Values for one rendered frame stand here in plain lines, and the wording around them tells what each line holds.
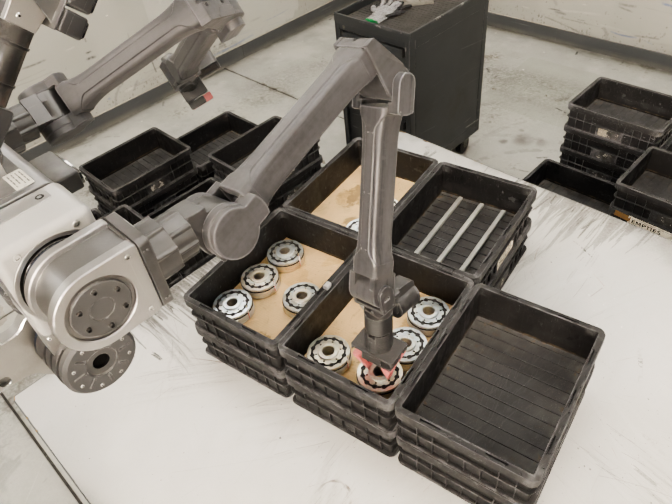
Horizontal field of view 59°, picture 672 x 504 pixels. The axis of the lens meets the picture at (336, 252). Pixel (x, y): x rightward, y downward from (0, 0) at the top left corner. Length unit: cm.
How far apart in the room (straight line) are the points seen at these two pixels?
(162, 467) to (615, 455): 102
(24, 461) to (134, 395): 102
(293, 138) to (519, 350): 80
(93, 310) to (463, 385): 86
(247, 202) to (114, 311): 23
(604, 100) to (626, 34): 152
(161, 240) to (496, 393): 85
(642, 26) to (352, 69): 365
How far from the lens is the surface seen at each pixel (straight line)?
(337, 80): 94
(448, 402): 135
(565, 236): 194
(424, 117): 295
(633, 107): 303
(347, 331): 147
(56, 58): 411
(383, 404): 123
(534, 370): 142
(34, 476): 256
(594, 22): 462
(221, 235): 82
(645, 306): 180
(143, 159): 291
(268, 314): 154
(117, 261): 76
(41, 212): 84
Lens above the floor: 197
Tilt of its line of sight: 43 degrees down
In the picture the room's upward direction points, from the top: 7 degrees counter-clockwise
